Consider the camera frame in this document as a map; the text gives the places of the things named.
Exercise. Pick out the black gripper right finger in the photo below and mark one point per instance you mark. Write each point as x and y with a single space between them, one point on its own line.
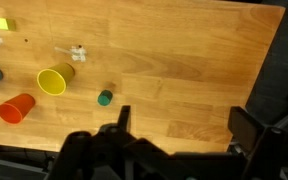
245 128

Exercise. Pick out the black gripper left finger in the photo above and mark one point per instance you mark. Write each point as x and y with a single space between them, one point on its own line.
124 116

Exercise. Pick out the yellow plastic cup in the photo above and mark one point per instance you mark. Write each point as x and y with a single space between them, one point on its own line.
55 79

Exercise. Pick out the orange plastic cup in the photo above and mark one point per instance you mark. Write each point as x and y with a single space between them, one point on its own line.
15 109

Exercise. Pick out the green cylinder block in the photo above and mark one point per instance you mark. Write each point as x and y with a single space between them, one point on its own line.
105 97

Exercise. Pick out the yellow cube block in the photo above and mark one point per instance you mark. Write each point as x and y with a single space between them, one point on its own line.
2 23

